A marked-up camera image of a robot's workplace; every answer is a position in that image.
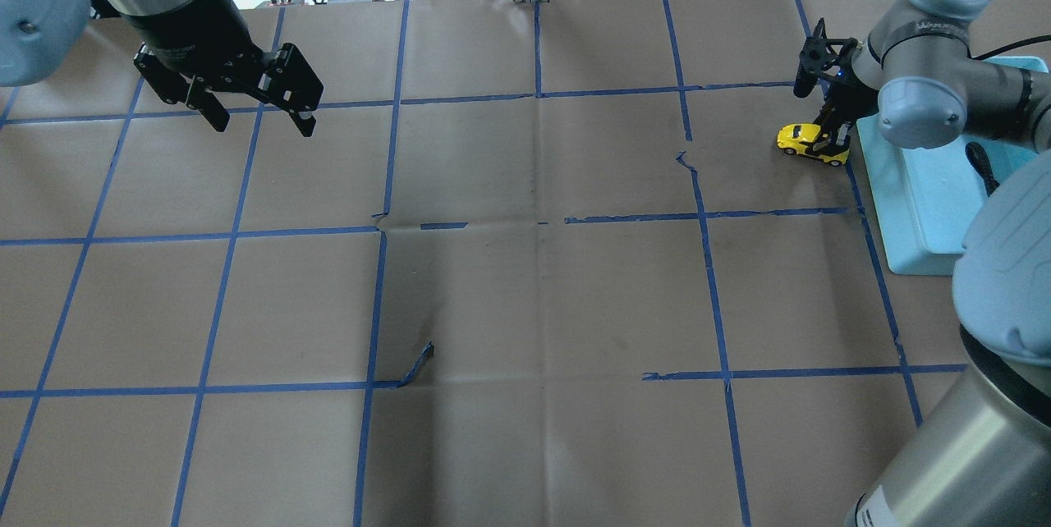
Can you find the light blue plastic bin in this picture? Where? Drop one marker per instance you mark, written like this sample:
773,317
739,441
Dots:
925,191

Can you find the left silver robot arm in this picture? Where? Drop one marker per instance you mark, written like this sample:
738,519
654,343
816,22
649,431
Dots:
37,35

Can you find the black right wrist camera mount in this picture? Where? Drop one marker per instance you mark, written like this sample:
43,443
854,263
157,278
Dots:
822,58

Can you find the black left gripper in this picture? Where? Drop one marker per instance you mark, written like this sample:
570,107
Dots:
195,29

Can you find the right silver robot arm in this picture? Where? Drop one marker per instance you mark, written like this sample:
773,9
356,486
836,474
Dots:
982,457

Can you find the yellow beetle toy car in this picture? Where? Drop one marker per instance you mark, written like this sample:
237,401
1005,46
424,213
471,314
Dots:
797,139

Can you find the brown paper table cover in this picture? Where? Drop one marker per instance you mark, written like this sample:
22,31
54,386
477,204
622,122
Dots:
536,266

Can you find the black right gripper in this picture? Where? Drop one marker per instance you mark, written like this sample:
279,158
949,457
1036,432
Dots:
839,107

